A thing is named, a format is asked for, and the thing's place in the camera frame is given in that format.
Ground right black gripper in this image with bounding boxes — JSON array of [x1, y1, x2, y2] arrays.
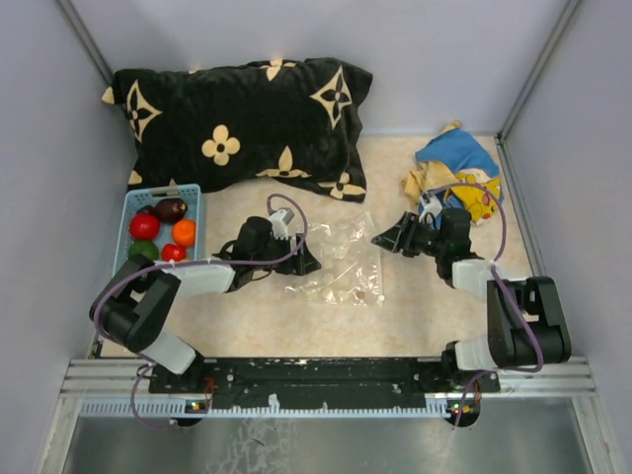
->
[[371, 211, 446, 258]]

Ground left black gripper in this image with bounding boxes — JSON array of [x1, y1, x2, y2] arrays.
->
[[253, 231, 321, 277]]

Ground clear polka dot zip bag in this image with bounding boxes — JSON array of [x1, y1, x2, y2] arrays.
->
[[285, 212, 384, 306]]

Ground light blue plastic basket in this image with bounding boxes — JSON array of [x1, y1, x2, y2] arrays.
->
[[112, 184, 206, 276]]

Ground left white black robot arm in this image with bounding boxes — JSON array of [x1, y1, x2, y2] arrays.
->
[[89, 213, 322, 392]]

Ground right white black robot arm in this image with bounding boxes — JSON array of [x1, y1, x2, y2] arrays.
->
[[371, 208, 572, 391]]

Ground blue yellow cartoon cloth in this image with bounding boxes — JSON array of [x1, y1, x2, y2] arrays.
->
[[402, 120, 503, 225]]

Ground orange toy fruit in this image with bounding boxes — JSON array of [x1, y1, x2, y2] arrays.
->
[[172, 219, 197, 248]]

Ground black floral plush pillow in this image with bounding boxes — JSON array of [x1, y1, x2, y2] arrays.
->
[[102, 57, 373, 202]]

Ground dark purple toy fruit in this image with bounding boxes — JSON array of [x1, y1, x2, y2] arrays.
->
[[153, 197, 189, 224]]

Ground green toy lime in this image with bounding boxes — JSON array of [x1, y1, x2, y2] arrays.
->
[[127, 240, 160, 261]]

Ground red toy apple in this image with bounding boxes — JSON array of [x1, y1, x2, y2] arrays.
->
[[128, 213, 161, 241]]

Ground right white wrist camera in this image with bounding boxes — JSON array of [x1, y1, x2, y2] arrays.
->
[[419, 194, 442, 217]]

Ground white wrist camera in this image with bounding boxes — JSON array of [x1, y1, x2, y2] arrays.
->
[[419, 194, 442, 217], [268, 207, 294, 240]]

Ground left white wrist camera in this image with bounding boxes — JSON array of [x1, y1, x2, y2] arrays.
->
[[268, 207, 294, 240]]

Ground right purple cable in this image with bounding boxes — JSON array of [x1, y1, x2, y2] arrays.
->
[[424, 182, 547, 429]]

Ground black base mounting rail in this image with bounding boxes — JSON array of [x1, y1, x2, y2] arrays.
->
[[149, 357, 475, 410]]

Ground aluminium frame rail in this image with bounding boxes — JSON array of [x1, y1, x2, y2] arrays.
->
[[61, 356, 596, 422]]

